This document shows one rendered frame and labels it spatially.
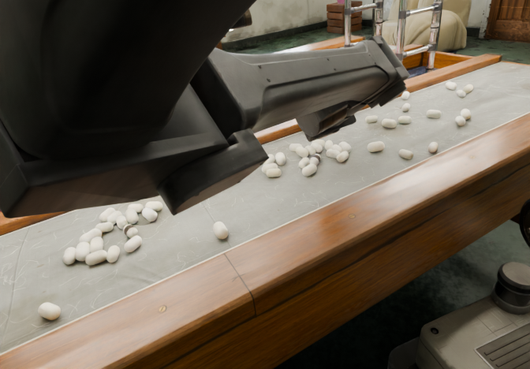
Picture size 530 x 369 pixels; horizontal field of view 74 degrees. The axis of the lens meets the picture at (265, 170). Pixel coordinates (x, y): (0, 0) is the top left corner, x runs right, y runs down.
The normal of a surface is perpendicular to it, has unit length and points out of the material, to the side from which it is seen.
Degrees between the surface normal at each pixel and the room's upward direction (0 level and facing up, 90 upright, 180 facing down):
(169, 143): 53
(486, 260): 0
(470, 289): 0
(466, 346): 1
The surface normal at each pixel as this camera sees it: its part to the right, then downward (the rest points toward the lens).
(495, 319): -0.11, -0.86
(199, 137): 0.71, -0.52
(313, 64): 0.60, -0.47
